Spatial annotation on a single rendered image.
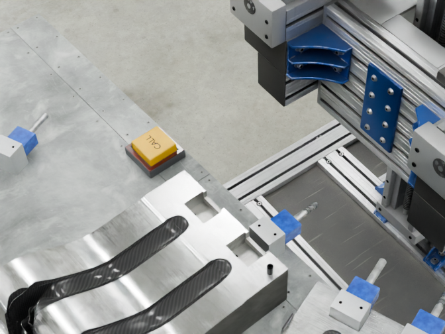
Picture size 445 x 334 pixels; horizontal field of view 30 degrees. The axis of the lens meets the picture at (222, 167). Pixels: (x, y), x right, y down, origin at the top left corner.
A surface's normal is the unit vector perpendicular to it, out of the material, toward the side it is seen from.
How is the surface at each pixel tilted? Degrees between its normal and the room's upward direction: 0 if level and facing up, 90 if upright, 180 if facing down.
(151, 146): 0
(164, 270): 3
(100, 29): 0
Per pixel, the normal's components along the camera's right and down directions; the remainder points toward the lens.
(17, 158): 0.87, 0.36
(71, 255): 0.30, -0.80
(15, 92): -0.04, -0.64
